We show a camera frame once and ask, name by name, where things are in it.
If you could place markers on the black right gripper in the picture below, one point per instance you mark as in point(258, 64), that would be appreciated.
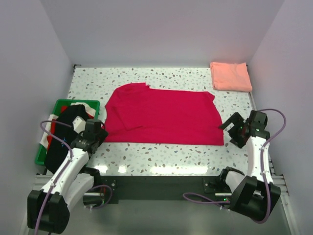
point(236, 118)

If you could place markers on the folded salmon pink t-shirt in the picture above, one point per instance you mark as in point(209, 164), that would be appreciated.
point(230, 77)

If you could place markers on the crimson red t-shirt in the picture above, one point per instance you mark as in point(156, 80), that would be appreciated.
point(140, 114)

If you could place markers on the black t-shirt with logo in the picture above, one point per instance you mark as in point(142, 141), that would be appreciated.
point(57, 150)

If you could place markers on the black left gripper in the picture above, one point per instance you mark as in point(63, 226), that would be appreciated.
point(102, 135)

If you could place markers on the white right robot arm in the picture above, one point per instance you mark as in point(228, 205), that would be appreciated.
point(253, 194)

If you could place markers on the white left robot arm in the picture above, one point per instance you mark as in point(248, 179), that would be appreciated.
point(48, 209)

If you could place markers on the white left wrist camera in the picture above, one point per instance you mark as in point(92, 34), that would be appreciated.
point(78, 124)

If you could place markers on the green plastic bin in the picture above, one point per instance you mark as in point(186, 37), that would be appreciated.
point(92, 108)

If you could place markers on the aluminium frame rail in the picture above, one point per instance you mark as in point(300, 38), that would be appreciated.
point(281, 183)

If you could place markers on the black mounting base plate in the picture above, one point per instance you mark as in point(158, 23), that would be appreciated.
point(169, 188)

